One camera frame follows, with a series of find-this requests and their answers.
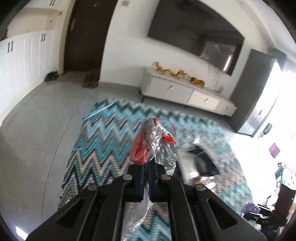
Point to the white TV cabinet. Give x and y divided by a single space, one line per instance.
180 91

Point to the black wall television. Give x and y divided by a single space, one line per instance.
196 28

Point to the purple plastic wrapper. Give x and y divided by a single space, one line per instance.
249 207

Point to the dark brown entrance door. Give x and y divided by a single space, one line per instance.
86 35

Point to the dark shoes by door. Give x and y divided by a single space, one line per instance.
51 76

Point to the wall light switch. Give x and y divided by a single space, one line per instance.
125 2

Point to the zigzag knitted table cloth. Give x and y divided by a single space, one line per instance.
102 153

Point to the grey double-door refrigerator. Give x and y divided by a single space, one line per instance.
255 93

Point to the golden tiger figurine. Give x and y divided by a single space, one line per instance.
197 82

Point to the golden dragon figurine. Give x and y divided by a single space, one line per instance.
180 74

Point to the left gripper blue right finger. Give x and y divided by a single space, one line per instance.
195 212

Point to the white wall cabinets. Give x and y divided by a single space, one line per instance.
30 49

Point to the purple storage stool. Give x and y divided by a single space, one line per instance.
274 150

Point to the silver foil wrapper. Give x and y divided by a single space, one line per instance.
140 210

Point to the red snack bag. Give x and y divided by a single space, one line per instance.
157 138

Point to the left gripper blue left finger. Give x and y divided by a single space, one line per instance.
96 213

